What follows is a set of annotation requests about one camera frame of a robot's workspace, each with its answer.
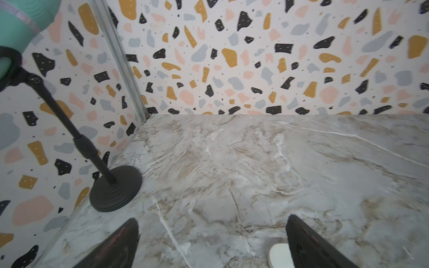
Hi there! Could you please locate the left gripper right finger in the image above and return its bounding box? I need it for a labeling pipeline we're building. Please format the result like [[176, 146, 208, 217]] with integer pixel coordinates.
[[286, 214, 358, 268]]

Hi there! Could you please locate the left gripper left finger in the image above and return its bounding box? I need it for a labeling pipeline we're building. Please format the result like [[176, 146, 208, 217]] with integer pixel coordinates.
[[74, 218, 140, 268]]

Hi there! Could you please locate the white earbud charging case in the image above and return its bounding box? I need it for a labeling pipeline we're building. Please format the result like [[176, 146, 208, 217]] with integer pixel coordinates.
[[268, 243, 295, 268]]

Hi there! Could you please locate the black microphone stand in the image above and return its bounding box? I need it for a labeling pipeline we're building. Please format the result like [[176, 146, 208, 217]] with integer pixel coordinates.
[[1, 46, 143, 212]]

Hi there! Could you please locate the mint green microphone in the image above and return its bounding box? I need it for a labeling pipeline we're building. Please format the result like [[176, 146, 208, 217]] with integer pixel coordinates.
[[1, 0, 61, 79]]

